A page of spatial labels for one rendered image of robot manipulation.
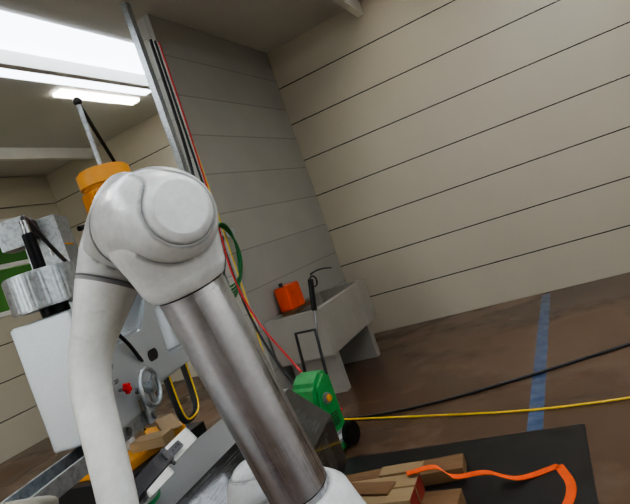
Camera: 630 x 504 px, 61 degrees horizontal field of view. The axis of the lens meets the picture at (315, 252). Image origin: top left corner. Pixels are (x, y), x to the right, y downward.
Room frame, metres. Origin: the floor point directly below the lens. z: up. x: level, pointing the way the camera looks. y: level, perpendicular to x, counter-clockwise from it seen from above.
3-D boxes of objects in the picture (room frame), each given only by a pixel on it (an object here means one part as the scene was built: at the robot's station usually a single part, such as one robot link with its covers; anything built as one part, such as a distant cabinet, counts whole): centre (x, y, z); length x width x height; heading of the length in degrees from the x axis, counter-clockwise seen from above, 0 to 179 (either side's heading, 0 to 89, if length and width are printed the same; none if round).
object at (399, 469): (3.00, -0.06, 0.09); 0.25 x 0.10 x 0.01; 69
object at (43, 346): (1.84, 0.86, 1.32); 0.36 x 0.22 x 0.45; 172
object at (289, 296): (5.61, 0.38, 1.00); 0.50 x 0.22 x 0.33; 154
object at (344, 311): (5.63, 0.14, 0.43); 1.30 x 0.62 x 0.86; 154
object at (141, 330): (2.15, 0.80, 1.31); 0.74 x 0.23 x 0.49; 172
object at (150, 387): (1.87, 0.73, 1.20); 0.15 x 0.10 x 0.15; 172
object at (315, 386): (3.83, 0.36, 0.43); 0.35 x 0.35 x 0.87; 51
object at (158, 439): (2.67, 1.08, 0.81); 0.20 x 0.10 x 0.05; 74
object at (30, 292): (2.11, 0.82, 1.62); 0.96 x 0.25 x 0.17; 172
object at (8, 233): (2.68, 1.36, 2.00); 0.20 x 0.18 x 0.15; 66
